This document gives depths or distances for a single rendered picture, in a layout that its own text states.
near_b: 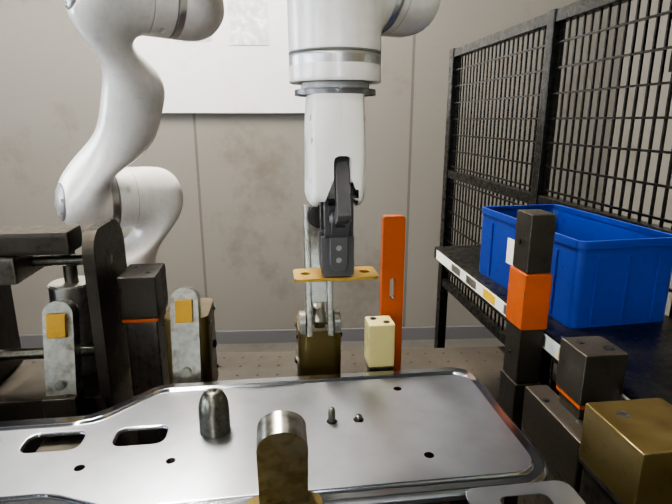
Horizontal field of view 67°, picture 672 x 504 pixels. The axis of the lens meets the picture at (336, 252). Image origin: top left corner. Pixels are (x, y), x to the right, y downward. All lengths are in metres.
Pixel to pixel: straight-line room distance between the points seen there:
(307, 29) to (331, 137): 0.09
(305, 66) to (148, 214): 0.66
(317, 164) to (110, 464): 0.35
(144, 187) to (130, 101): 0.20
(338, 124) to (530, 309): 0.43
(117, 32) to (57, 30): 2.37
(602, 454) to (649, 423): 0.05
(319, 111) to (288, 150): 2.48
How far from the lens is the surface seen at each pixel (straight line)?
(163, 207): 1.07
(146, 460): 0.57
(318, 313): 0.68
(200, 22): 0.88
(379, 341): 0.68
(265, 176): 2.94
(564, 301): 0.82
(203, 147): 2.98
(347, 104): 0.45
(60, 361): 0.73
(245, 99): 2.91
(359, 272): 0.51
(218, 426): 0.57
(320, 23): 0.46
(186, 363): 0.71
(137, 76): 0.90
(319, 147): 0.44
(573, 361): 0.63
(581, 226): 1.04
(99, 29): 0.85
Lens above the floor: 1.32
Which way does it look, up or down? 15 degrees down
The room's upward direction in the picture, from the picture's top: straight up
